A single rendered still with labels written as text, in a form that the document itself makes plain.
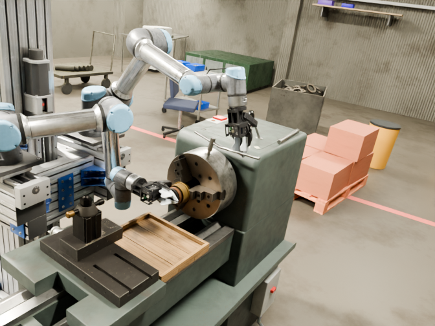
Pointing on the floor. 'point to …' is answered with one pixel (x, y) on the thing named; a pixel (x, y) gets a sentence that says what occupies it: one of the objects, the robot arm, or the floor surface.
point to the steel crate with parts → (296, 105)
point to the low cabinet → (261, 82)
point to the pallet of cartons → (336, 163)
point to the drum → (384, 142)
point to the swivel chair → (177, 107)
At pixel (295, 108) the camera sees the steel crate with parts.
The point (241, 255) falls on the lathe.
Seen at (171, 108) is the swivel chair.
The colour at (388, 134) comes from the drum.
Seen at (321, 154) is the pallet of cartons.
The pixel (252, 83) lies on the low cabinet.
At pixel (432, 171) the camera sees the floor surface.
